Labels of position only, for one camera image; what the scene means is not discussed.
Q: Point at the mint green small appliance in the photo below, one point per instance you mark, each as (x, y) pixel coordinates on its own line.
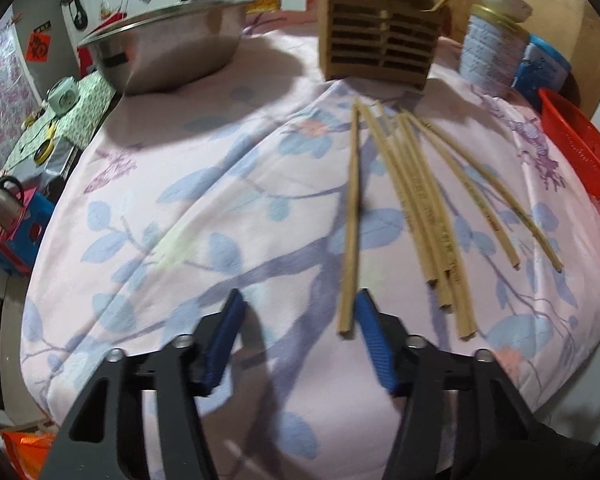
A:
(62, 94)

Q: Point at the pink floral tablecloth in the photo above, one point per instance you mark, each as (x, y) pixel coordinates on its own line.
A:
(220, 200)

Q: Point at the black hanging item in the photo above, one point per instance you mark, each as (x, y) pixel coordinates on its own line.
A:
(77, 10)

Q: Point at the stainless steel basin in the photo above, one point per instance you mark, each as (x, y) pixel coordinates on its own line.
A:
(180, 50)

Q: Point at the stainless steel kettle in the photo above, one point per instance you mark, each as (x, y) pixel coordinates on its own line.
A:
(5, 205)

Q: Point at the orange plastic bag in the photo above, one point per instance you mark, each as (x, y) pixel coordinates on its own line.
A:
(27, 452)

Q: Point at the side table with green cloth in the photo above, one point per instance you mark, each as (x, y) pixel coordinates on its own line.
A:
(75, 120)

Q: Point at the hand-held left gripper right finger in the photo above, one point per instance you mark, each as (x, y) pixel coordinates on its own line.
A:
(377, 340)

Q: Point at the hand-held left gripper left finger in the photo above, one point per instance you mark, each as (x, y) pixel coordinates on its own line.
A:
(225, 335)

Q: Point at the blue plastic stool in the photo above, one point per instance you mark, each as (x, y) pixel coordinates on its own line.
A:
(32, 230)

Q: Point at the pink floral curtain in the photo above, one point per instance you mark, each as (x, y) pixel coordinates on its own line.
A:
(5, 90)

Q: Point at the brown slatted chopstick holder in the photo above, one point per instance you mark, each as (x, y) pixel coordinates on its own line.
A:
(380, 45)

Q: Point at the blue plastic container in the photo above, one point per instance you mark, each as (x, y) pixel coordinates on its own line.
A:
(545, 70)

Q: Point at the group of bamboo chopsticks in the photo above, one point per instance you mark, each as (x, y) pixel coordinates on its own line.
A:
(430, 230)

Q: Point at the small red paper decoration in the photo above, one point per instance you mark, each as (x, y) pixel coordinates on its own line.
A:
(37, 47)

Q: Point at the white ceramic bowl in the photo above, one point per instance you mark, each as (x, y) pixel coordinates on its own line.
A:
(505, 0)

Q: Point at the red plastic basket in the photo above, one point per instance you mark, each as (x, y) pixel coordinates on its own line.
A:
(580, 145)

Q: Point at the round wooden board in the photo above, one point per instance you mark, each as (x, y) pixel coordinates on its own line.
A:
(570, 10)

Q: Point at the milk powder tin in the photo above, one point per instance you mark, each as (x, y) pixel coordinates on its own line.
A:
(490, 55)

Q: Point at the yellow tape roll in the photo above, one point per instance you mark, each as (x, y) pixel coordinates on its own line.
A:
(45, 151)

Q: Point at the grey door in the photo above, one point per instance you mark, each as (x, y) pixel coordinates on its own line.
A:
(55, 20)

